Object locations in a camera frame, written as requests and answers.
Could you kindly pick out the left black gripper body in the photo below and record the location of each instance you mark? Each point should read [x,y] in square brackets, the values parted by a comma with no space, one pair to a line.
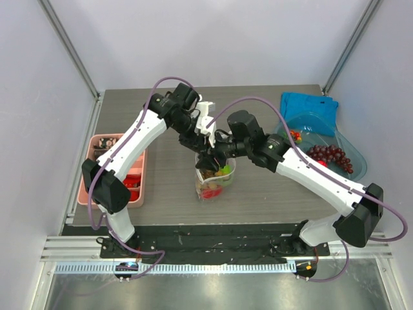
[188,137]

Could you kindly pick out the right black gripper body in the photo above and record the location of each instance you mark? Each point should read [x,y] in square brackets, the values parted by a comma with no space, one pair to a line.
[216,154]

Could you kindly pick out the yellow-brown longan bunch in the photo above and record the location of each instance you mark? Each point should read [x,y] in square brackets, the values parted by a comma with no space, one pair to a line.
[209,180]

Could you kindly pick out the green watermelon ball toy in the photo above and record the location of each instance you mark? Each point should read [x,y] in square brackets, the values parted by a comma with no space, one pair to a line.
[225,175]

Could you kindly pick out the clear zip top bag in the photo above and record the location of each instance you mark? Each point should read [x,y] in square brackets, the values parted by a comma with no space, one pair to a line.
[230,161]

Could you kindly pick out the red apple toy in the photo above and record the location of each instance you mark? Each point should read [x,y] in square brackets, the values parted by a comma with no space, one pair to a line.
[209,194]

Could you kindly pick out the dark purple grape bunch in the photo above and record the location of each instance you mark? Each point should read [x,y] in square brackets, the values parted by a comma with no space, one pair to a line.
[331,154]

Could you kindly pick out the red textured ball fruit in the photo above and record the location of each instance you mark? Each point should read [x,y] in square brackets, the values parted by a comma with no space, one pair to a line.
[322,162]

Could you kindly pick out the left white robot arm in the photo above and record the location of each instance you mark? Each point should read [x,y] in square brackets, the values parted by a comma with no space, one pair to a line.
[103,179]

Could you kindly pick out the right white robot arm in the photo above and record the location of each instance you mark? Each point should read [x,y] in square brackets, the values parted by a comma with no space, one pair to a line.
[358,209]

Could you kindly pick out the blue transparent plastic container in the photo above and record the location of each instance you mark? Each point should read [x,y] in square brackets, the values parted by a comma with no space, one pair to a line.
[325,144]

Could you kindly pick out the blue folded cloth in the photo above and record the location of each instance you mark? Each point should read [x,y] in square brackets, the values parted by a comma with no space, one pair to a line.
[308,108]

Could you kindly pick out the red toy teeth piece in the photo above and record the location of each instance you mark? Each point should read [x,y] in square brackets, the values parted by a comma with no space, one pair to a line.
[132,181]

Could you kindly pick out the red toy in tray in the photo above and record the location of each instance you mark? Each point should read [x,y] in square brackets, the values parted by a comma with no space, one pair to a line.
[134,195]

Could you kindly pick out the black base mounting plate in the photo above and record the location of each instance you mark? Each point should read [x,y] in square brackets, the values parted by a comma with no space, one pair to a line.
[255,244]

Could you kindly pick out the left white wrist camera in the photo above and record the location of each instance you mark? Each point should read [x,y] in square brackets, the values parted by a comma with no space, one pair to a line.
[204,108]

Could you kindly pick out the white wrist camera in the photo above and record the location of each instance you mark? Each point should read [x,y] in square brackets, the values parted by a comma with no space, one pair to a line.
[208,129]
[204,108]

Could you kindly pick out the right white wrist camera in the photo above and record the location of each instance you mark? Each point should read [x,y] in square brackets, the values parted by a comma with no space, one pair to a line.
[208,129]

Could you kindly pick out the white slotted cable duct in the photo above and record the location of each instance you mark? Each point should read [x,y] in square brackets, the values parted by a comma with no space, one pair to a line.
[133,268]

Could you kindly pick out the left aluminium frame post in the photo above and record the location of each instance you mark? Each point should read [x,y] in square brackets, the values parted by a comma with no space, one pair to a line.
[65,40]

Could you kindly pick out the aluminium frame post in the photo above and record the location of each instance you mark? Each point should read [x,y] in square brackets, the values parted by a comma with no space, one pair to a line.
[355,38]
[65,40]

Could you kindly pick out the right aluminium frame post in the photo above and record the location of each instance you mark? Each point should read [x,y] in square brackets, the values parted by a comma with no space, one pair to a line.
[355,38]

